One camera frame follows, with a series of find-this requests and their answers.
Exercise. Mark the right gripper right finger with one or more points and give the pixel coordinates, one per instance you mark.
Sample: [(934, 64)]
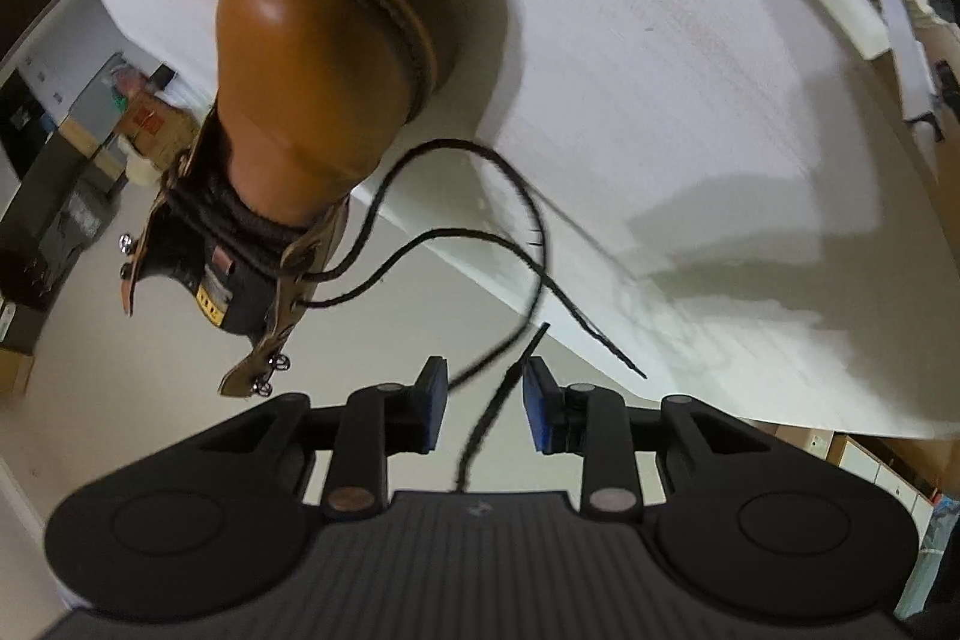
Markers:
[(593, 423)]

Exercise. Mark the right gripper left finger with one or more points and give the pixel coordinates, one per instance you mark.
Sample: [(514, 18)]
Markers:
[(376, 423)]

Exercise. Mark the brown leather boot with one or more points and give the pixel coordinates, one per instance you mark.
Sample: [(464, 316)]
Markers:
[(311, 94)]

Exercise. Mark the cardboard box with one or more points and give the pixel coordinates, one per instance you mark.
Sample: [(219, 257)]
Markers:
[(156, 130)]

